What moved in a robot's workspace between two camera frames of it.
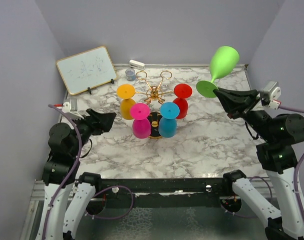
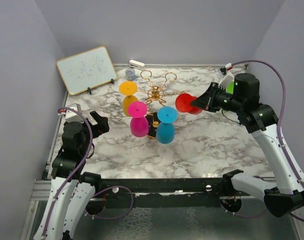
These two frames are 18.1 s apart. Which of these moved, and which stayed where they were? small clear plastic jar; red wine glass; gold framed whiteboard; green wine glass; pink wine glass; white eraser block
Moved: green wine glass; red wine glass
Stayed: gold framed whiteboard; pink wine glass; white eraser block; small clear plastic jar
